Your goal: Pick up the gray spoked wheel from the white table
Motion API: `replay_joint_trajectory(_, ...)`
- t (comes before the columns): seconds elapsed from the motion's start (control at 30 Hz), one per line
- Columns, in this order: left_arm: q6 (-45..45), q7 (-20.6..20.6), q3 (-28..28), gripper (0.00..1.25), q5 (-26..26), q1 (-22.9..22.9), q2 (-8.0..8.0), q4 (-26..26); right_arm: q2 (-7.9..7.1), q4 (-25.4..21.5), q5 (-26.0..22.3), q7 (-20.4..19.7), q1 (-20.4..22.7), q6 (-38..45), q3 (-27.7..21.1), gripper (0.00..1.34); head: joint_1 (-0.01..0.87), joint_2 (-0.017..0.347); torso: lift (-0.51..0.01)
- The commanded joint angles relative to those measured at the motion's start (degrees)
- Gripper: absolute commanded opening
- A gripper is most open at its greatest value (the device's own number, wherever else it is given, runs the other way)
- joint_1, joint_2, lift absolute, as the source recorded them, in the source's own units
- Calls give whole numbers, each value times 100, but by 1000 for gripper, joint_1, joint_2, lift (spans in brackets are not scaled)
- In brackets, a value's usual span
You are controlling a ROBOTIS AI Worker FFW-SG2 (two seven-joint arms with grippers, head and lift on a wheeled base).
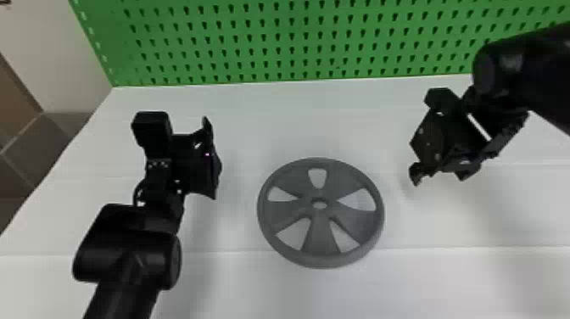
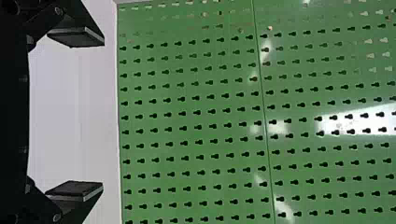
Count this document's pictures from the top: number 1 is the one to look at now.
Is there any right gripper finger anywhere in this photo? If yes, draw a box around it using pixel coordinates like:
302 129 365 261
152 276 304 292
453 155 484 182
408 160 440 187

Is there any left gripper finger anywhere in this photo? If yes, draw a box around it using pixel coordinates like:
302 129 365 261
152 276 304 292
204 150 223 200
194 115 216 155

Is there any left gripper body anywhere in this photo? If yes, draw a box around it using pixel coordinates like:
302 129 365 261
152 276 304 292
170 131 207 196

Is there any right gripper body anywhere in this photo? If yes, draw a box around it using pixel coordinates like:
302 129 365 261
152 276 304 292
408 109 489 169

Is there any grey wheel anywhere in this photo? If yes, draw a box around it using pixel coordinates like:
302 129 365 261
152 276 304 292
255 156 387 270

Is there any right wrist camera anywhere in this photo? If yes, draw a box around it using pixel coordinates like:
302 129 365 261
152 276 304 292
422 87 468 120

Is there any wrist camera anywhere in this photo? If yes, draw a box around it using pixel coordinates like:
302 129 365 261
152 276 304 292
422 87 468 120
131 110 174 160

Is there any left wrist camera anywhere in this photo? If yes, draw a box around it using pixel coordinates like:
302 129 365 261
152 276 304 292
131 110 174 160

